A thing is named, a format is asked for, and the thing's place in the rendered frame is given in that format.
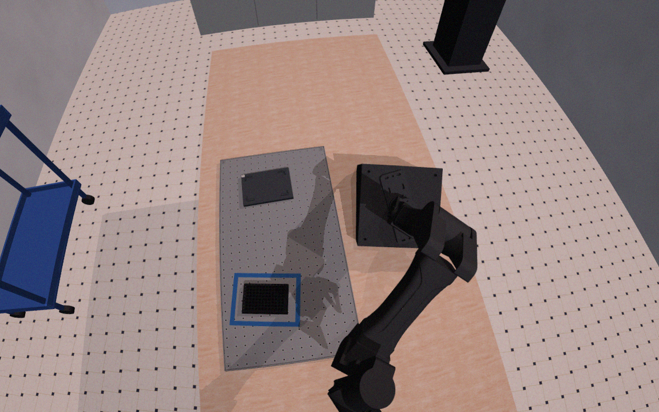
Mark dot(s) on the blue tape outline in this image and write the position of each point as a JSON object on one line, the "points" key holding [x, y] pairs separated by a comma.
{"points": [[277, 324]]}

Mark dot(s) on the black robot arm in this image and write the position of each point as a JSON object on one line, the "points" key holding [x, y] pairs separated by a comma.
{"points": [[364, 355]]}

